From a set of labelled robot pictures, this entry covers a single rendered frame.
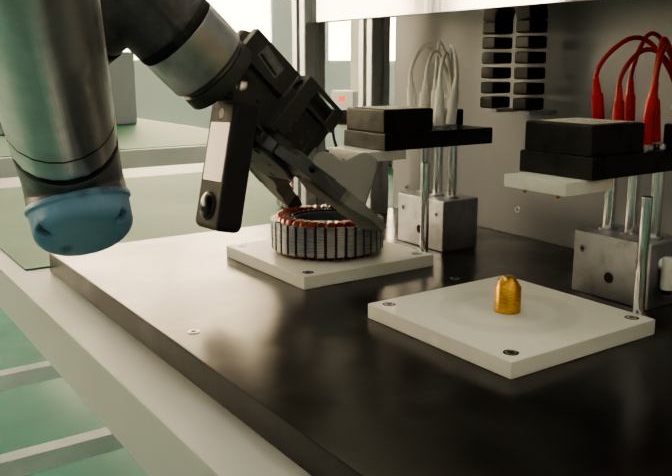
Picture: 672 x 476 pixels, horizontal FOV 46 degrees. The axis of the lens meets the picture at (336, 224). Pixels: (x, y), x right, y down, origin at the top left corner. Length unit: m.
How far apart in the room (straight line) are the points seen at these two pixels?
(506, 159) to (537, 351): 0.44
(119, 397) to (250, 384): 0.12
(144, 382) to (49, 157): 0.17
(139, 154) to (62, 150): 1.56
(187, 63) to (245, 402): 0.29
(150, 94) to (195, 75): 4.83
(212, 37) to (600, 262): 0.37
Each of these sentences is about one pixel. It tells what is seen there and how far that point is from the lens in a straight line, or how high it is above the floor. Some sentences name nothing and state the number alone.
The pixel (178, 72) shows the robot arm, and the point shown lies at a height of 0.96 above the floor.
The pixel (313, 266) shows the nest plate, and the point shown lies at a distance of 0.72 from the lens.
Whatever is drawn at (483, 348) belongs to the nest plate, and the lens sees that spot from 0.53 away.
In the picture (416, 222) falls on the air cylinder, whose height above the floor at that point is 0.80.
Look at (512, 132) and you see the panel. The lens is 0.93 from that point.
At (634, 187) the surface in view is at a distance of 0.70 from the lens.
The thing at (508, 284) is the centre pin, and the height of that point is 0.80.
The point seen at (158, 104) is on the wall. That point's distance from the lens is 5.52.
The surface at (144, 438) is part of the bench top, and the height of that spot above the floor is 0.72.
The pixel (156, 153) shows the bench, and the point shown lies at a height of 0.74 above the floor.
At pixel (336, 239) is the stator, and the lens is 0.73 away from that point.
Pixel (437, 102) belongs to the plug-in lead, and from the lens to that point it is 0.82.
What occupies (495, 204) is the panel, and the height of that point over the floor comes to 0.80.
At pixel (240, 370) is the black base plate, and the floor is 0.77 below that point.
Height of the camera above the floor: 0.96
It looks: 11 degrees down
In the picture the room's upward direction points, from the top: straight up
